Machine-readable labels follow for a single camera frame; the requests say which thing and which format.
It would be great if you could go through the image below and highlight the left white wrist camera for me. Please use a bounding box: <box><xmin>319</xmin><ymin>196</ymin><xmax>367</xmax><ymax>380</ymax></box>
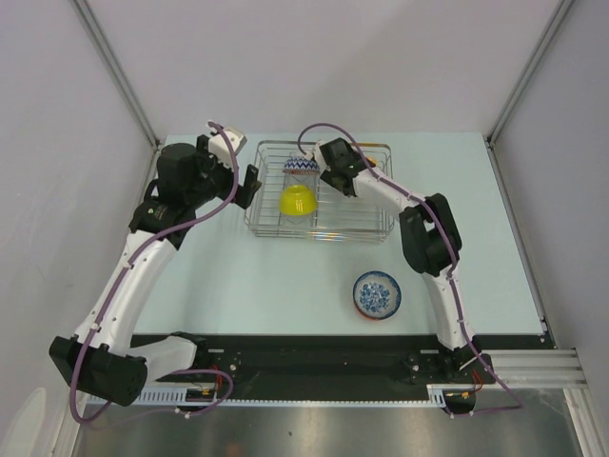
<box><xmin>207</xmin><ymin>121</ymin><xmax>247</xmax><ymax>171</ymax></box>

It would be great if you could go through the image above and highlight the red patterned blue zigzag bowl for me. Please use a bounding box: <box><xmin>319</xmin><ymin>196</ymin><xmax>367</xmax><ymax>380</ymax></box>
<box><xmin>283</xmin><ymin>155</ymin><xmax>321</xmax><ymax>176</ymax></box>

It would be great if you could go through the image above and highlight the yellow green bowl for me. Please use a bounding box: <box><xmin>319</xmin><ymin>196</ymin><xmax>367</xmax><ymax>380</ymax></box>
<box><xmin>279</xmin><ymin>185</ymin><xmax>318</xmax><ymax>216</ymax></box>

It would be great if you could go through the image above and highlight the aluminium frame rail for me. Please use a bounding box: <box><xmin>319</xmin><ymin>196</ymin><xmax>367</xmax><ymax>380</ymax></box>
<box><xmin>488</xmin><ymin>349</ymin><xmax>587</xmax><ymax>389</ymax></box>

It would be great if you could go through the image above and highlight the aluminium corner post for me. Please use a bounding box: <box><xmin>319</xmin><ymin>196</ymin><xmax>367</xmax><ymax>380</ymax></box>
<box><xmin>69</xmin><ymin>0</ymin><xmax>160</xmax><ymax>149</ymax></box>
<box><xmin>485</xmin><ymin>0</ymin><xmax>578</xmax><ymax>144</ymax></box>

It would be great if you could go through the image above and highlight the metal wire dish rack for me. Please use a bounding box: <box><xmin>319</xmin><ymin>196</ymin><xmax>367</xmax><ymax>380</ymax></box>
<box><xmin>245</xmin><ymin>139</ymin><xmax>395</xmax><ymax>243</ymax></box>

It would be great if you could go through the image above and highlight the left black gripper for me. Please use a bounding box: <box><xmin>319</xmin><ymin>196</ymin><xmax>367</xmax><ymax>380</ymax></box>
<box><xmin>185</xmin><ymin>135</ymin><xmax>260</xmax><ymax>209</ymax></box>

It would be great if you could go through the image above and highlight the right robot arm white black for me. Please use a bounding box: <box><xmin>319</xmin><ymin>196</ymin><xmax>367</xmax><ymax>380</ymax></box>
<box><xmin>313</xmin><ymin>138</ymin><xmax>480</xmax><ymax>382</ymax></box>

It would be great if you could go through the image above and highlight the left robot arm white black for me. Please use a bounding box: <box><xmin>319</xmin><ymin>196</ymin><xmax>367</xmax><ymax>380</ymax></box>
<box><xmin>49</xmin><ymin>125</ymin><xmax>261</xmax><ymax>407</ymax></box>

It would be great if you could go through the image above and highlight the white slotted cable duct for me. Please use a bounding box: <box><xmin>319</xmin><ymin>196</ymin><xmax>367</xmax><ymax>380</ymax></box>
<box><xmin>89</xmin><ymin>386</ymin><xmax>449</xmax><ymax>407</ymax></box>

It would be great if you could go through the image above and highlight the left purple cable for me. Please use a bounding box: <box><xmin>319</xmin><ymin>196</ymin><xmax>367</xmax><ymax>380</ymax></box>
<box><xmin>69</xmin><ymin>121</ymin><xmax>239</xmax><ymax>424</ymax></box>

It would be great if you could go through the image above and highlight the left aluminium corner post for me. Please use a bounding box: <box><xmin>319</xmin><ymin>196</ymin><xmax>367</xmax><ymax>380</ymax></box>
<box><xmin>69</xmin><ymin>0</ymin><xmax>160</xmax><ymax>149</ymax></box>

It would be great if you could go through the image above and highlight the right aluminium corner post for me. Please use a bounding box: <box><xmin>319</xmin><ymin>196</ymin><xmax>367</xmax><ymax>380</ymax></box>
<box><xmin>485</xmin><ymin>0</ymin><xmax>578</xmax><ymax>144</ymax></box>

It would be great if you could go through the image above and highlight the blue white floral bowl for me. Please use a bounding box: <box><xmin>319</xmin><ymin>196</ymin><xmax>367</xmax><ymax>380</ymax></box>
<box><xmin>352</xmin><ymin>270</ymin><xmax>402</xmax><ymax>315</ymax></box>

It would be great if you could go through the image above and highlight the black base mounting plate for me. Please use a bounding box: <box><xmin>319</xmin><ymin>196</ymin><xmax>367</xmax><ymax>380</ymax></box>
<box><xmin>128</xmin><ymin>332</ymin><xmax>558</xmax><ymax>402</ymax></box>

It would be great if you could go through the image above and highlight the orange bottom bowl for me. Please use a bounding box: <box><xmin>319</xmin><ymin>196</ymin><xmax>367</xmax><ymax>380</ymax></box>
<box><xmin>356</xmin><ymin>307</ymin><xmax>399</xmax><ymax>322</ymax></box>

